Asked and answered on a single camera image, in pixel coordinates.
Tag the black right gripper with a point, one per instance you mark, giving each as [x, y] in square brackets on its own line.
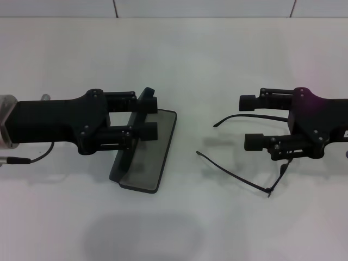
[326, 119]

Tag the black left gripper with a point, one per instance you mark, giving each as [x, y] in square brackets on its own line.
[54, 121]

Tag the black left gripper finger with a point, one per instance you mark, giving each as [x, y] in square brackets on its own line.
[148, 131]
[146, 104]

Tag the black glasses case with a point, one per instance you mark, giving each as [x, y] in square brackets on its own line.
[160, 152]

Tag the black thin-frame glasses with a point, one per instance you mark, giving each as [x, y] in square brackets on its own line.
[268, 190]

